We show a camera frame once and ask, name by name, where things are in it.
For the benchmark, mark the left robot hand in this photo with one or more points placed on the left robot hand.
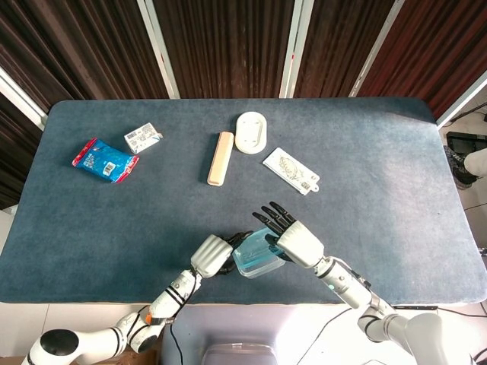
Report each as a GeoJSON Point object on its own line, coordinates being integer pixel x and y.
{"type": "Point", "coordinates": [211, 254]}

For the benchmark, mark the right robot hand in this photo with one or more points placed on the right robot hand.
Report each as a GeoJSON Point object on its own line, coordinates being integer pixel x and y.
{"type": "Point", "coordinates": [300, 243]}

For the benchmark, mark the teal translucent plastic container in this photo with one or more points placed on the teal translucent plastic container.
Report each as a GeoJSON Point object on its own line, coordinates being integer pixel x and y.
{"type": "Point", "coordinates": [258, 273]}

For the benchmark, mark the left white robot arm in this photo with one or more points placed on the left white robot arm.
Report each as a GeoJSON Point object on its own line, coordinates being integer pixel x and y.
{"type": "Point", "coordinates": [171, 296]}

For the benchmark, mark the grey robot base cover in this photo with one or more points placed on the grey robot base cover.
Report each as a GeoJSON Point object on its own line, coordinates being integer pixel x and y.
{"type": "Point", "coordinates": [228, 323]}

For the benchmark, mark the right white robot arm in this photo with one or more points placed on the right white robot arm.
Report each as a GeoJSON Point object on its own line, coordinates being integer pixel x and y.
{"type": "Point", "coordinates": [346, 287]}

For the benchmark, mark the white printed rectangular board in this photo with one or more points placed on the white printed rectangular board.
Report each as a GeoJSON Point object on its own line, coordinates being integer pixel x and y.
{"type": "Point", "coordinates": [291, 169]}

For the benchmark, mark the orange tool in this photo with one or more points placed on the orange tool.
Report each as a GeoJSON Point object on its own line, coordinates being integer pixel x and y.
{"type": "Point", "coordinates": [148, 315]}

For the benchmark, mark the long beige cutlery case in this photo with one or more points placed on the long beige cutlery case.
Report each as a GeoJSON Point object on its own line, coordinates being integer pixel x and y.
{"type": "Point", "coordinates": [220, 159]}

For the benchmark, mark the blue-grey table cloth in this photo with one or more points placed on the blue-grey table cloth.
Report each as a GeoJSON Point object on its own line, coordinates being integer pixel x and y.
{"type": "Point", "coordinates": [114, 228]}

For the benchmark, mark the grey rounded robot chest piece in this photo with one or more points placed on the grey rounded robot chest piece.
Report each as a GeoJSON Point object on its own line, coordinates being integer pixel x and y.
{"type": "Point", "coordinates": [239, 355]}

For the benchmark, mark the white oval soap dish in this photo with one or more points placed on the white oval soap dish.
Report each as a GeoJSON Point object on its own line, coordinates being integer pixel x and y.
{"type": "Point", "coordinates": [251, 133]}

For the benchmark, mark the small white printed carton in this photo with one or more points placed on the small white printed carton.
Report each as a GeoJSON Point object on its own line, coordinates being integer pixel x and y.
{"type": "Point", "coordinates": [142, 137]}

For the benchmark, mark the blue red snack packet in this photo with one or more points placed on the blue red snack packet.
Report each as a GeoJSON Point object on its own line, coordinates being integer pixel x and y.
{"type": "Point", "coordinates": [104, 161]}

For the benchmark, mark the grey knit shoe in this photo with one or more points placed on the grey knit shoe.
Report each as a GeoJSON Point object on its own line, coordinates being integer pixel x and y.
{"type": "Point", "coordinates": [456, 167]}

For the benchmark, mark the black floor device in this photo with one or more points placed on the black floor device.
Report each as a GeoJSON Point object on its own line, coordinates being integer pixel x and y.
{"type": "Point", "coordinates": [460, 140]}

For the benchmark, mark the white trouser leg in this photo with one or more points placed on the white trouser leg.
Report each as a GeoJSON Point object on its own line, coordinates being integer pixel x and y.
{"type": "Point", "coordinates": [477, 163]}

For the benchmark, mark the black table edge bracket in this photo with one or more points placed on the black table edge bracket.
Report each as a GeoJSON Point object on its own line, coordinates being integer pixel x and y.
{"type": "Point", "coordinates": [414, 306]}

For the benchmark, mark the white metal frame post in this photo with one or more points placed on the white metal frame post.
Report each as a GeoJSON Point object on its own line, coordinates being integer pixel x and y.
{"type": "Point", "coordinates": [462, 97]}
{"type": "Point", "coordinates": [295, 49]}
{"type": "Point", "coordinates": [374, 49]}
{"type": "Point", "coordinates": [21, 97]}
{"type": "Point", "coordinates": [160, 49]}

